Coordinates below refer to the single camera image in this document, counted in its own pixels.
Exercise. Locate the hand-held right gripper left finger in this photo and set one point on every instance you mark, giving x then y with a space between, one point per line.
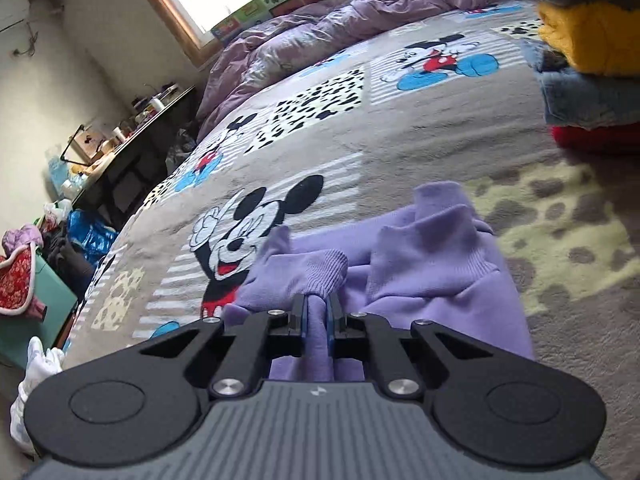
301 325

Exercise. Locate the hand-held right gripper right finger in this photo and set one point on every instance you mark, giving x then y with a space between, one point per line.
333 325

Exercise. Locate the purple sweatshirt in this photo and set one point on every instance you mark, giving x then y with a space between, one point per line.
425 270

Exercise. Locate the printed cartoon blanket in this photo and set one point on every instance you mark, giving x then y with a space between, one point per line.
400 135

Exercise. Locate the floral cloth bag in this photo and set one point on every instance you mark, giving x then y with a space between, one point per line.
181 150

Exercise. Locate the black desk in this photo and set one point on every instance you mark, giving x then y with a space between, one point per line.
150 122

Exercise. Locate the green storage box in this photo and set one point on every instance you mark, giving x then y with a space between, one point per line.
50 290

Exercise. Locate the white cup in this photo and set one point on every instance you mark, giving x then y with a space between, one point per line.
118 135

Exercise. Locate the white fleece cloth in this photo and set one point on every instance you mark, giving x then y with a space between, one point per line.
35 370

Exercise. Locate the cardboard box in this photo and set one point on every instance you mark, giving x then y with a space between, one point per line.
92 142

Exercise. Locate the light blue plastic bag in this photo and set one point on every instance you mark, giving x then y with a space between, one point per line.
60 170

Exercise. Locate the red patterned padded cloth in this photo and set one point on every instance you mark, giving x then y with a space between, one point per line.
15 280

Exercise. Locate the purple floral quilt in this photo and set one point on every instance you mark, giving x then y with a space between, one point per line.
310 35

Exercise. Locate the purple crumpled cloth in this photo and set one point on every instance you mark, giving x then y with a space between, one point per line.
22 237

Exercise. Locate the grey-blue folded garment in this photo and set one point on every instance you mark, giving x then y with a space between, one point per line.
585 100

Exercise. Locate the yellow folded sweater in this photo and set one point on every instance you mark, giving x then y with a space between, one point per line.
595 40

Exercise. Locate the white air conditioner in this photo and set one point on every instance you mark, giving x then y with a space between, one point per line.
12 10

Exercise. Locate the colourful foam wall panel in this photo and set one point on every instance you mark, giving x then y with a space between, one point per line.
260 2

